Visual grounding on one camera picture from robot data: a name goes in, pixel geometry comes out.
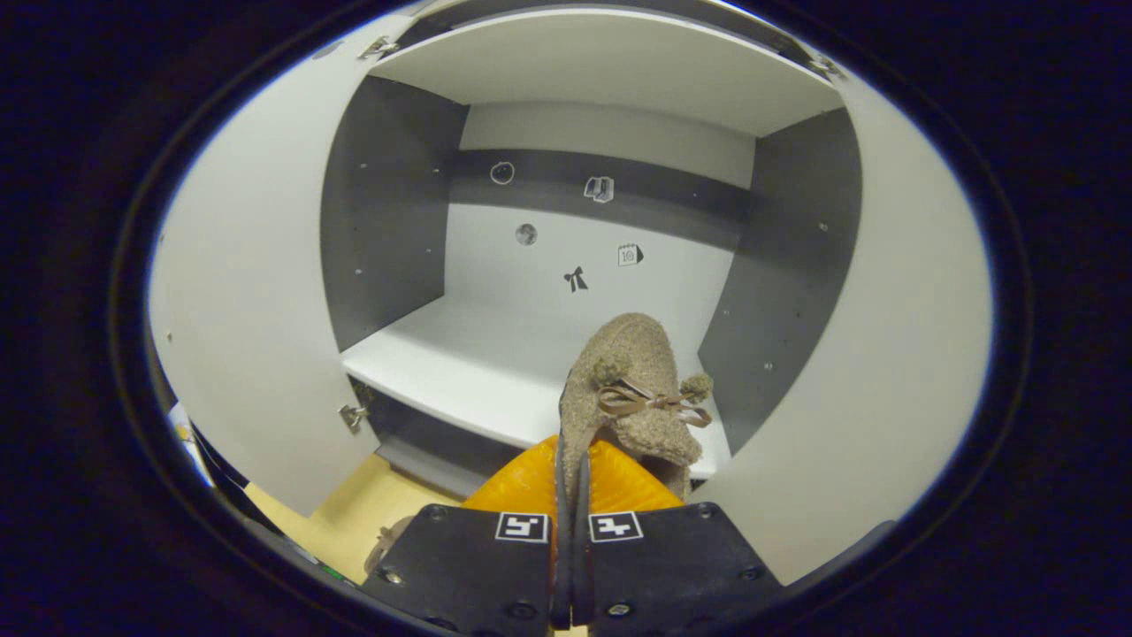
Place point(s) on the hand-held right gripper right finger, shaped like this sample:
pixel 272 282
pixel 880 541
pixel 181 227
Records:
pixel 672 566

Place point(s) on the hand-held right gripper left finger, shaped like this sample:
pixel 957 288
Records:
pixel 469 566

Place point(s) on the brown fuzzy shoe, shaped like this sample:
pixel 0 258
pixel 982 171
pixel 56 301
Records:
pixel 632 354

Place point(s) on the white shoe cabinet door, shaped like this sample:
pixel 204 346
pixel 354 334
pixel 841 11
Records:
pixel 256 265
pixel 884 354

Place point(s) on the white shoe cabinet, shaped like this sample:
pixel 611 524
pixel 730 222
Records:
pixel 601 62

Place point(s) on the metal door hinge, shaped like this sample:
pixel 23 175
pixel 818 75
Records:
pixel 827 66
pixel 378 46
pixel 354 414

